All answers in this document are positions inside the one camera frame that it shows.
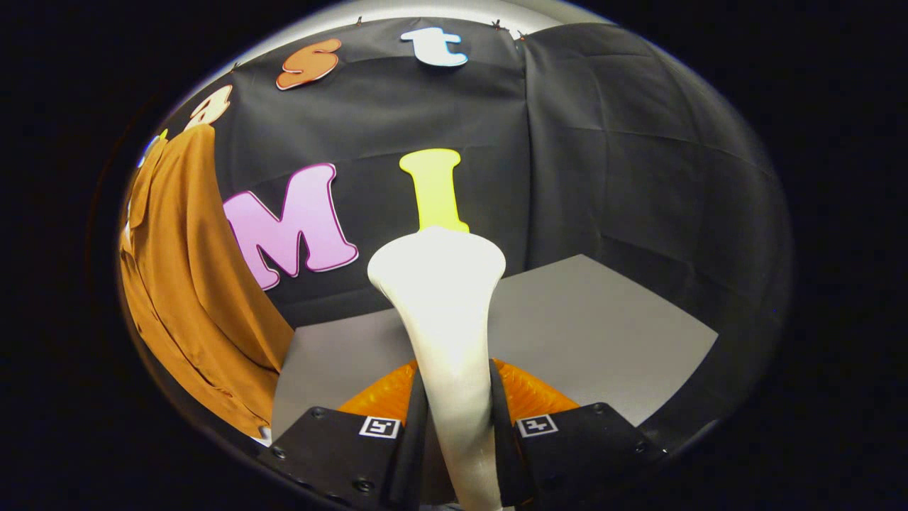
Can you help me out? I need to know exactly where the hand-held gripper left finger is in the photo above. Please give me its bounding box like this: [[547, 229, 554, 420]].
[[259, 361, 430, 509]]

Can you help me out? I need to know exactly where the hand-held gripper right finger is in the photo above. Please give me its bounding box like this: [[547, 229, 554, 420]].
[[488, 358, 668, 509]]

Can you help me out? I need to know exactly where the white garment steamer head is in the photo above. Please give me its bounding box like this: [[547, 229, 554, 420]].
[[367, 226, 507, 511]]

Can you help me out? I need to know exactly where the brown button-up shirt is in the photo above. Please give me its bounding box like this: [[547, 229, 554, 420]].
[[119, 124, 295, 439]]

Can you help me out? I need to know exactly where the grey cabinet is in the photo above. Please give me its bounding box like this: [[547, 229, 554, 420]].
[[271, 254, 719, 444]]

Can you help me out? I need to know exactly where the black backdrop cloth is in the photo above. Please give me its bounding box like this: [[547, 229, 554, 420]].
[[142, 18, 792, 455]]

